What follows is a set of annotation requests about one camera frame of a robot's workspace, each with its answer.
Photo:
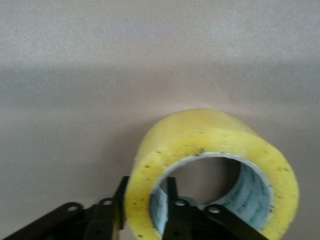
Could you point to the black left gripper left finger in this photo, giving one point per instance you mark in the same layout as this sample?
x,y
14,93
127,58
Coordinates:
x,y
100,220

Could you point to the yellow packing tape roll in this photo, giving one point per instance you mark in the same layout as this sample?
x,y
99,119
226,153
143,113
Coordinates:
x,y
207,140

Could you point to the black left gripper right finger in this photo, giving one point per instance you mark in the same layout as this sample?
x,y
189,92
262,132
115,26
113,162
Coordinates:
x,y
185,220

